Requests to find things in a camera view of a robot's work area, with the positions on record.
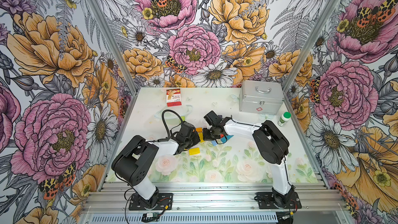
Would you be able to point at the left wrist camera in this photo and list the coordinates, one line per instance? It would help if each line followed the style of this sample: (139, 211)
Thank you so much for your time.
(186, 129)

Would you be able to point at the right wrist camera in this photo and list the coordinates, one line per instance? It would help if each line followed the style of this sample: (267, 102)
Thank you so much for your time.
(213, 119)

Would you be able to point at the red white cardboard box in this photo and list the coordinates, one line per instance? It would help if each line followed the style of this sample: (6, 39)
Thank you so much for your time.
(173, 97)

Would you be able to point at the small circuit board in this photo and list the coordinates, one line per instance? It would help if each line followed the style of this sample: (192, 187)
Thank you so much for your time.
(150, 217)

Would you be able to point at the teal block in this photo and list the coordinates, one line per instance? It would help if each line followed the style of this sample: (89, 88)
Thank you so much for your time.
(229, 137)

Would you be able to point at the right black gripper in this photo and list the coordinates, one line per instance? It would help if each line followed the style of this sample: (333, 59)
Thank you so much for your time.
(205, 136)

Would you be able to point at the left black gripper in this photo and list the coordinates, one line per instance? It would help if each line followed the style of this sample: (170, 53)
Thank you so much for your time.
(196, 139)

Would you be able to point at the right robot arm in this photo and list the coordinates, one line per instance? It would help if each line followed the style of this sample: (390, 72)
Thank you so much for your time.
(272, 145)

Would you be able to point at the white bottle green cap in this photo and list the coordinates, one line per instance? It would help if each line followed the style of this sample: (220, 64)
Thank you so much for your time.
(284, 118)

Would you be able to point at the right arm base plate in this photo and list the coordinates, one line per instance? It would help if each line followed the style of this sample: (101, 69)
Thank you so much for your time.
(274, 200)

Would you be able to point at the silver metal case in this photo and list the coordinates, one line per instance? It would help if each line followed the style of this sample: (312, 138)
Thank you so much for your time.
(260, 97)

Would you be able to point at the yellow block crosswise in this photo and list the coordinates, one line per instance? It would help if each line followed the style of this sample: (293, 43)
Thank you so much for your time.
(194, 151)

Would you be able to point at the short yellow block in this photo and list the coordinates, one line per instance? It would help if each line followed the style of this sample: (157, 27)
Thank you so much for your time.
(201, 137)

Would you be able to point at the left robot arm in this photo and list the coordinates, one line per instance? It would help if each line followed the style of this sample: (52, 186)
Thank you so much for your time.
(132, 164)

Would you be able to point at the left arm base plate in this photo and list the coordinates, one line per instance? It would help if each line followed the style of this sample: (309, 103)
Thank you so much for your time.
(158, 202)

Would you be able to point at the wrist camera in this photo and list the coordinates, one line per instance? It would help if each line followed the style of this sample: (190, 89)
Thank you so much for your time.
(213, 119)
(186, 129)

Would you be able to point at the clear glass bowl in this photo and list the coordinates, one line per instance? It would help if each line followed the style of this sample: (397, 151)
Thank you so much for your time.
(183, 111)

